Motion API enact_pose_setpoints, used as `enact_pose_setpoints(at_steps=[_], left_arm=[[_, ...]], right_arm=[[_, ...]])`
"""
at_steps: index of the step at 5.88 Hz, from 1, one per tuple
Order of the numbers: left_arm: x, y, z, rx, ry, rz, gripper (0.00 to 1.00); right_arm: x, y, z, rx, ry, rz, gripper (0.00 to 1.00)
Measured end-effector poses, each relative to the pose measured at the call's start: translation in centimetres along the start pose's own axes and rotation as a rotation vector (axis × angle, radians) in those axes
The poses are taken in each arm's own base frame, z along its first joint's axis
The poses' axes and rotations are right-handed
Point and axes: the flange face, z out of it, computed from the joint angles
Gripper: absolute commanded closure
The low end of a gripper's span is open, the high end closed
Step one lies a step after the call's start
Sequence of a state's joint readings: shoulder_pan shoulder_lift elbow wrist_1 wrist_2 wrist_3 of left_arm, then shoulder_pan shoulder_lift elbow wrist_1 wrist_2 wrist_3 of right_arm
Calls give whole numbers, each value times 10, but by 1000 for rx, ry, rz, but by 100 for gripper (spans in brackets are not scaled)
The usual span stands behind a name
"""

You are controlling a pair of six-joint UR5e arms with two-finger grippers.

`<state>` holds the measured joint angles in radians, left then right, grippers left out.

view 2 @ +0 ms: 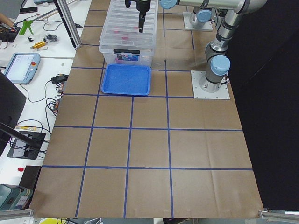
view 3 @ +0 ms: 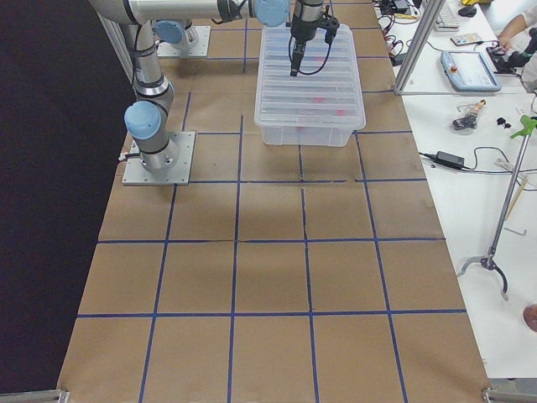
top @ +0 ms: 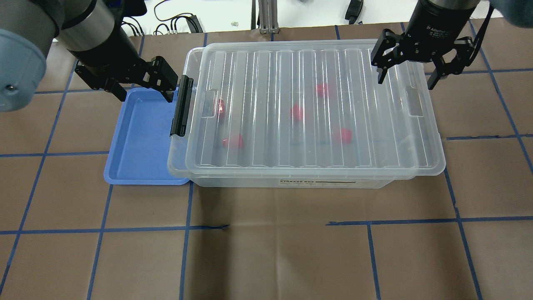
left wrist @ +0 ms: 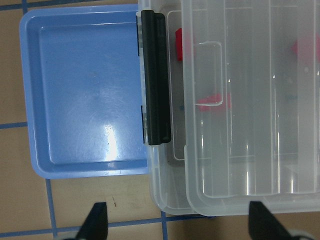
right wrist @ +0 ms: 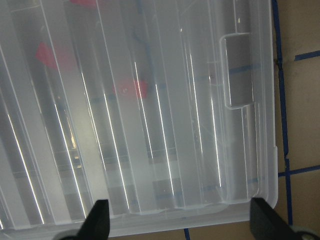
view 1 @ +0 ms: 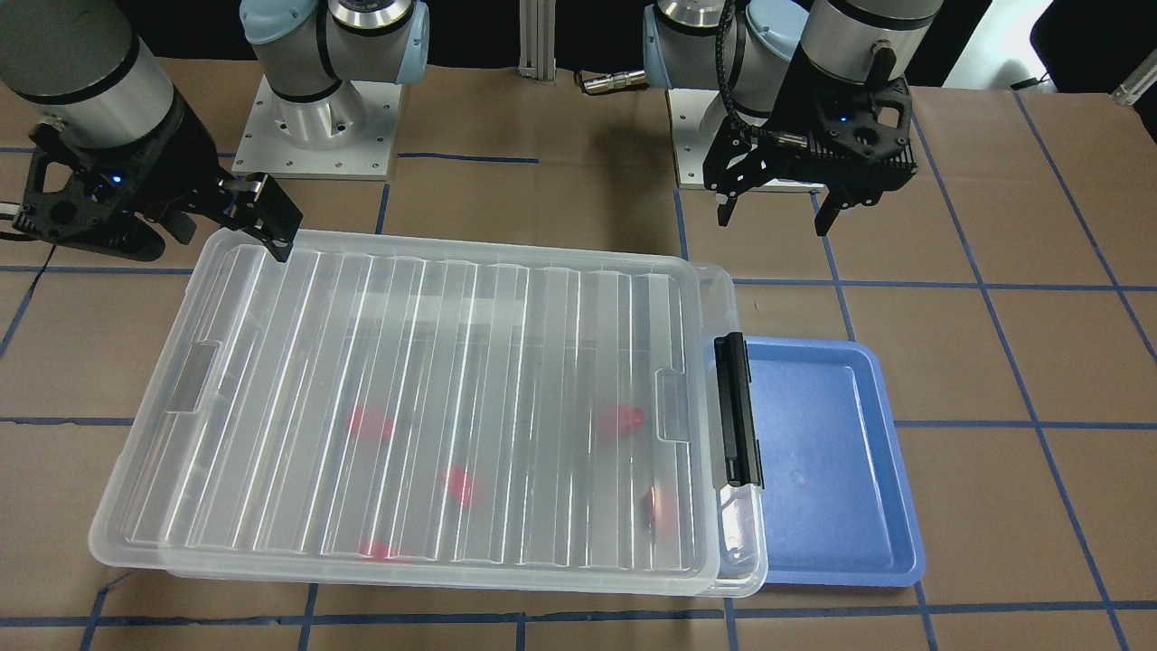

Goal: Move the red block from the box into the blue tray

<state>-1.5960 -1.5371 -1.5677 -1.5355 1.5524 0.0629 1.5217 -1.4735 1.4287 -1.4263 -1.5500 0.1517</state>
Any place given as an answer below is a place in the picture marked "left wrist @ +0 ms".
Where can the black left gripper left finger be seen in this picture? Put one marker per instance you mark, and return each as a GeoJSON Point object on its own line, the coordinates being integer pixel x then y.
{"type": "Point", "coordinates": [95, 226]}

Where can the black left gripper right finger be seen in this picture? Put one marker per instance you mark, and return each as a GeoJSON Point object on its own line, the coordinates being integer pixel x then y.
{"type": "Point", "coordinates": [262, 225]}

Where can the red block picked up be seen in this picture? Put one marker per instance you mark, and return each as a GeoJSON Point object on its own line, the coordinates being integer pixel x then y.
{"type": "Point", "coordinates": [214, 103]}

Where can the clear plastic box lid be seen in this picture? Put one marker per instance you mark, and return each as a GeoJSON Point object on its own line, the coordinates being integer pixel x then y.
{"type": "Point", "coordinates": [266, 147]}

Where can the clear plastic storage box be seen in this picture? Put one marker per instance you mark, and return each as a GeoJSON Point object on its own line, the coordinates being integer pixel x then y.
{"type": "Point", "coordinates": [167, 161]}

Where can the blue plastic tray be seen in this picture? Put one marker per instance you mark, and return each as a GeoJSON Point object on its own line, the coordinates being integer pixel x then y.
{"type": "Point", "coordinates": [82, 88]}

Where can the red block far side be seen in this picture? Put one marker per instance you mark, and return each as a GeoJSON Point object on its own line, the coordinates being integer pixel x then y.
{"type": "Point", "coordinates": [307, 50]}

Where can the red block near latch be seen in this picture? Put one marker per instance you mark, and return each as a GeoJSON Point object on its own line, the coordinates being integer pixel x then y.
{"type": "Point", "coordinates": [179, 44]}

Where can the black box latch handle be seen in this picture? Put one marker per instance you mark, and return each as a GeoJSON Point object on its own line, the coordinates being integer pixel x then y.
{"type": "Point", "coordinates": [157, 92]}

